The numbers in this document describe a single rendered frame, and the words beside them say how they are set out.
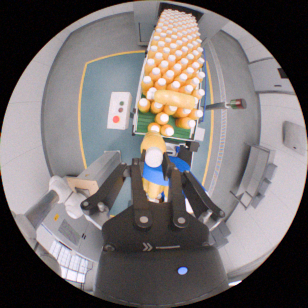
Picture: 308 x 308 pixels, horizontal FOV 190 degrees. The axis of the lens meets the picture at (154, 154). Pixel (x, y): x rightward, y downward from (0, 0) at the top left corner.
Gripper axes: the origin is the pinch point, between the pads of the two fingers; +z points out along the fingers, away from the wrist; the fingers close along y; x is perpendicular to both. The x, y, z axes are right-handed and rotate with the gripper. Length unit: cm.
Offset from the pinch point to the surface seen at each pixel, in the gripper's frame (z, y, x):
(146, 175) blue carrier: 23.6, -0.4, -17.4
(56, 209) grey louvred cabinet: 31, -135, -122
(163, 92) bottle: 25.2, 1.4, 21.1
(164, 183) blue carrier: 19.6, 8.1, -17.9
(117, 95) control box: 32.6, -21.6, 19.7
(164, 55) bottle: 37, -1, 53
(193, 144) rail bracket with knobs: 44, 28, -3
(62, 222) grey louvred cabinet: 22, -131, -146
